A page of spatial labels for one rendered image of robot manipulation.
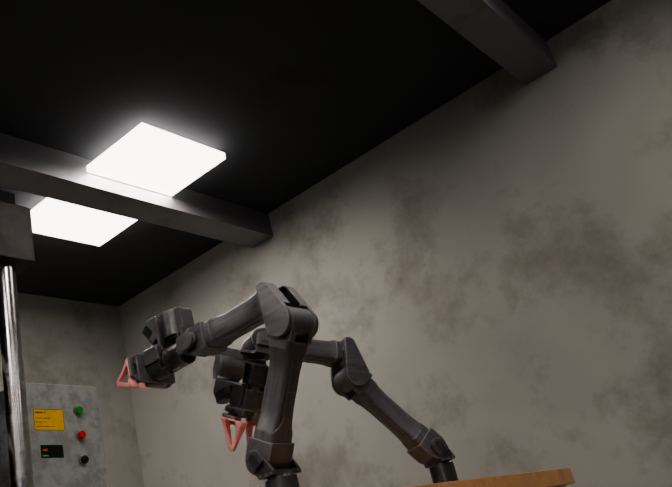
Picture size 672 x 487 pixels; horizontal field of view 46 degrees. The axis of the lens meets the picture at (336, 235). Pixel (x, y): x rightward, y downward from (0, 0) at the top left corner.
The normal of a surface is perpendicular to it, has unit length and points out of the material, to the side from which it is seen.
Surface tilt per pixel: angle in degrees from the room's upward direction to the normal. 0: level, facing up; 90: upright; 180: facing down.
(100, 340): 90
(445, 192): 90
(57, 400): 90
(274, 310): 90
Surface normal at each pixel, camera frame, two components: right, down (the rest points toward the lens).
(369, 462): -0.61, -0.18
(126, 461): 0.76, -0.43
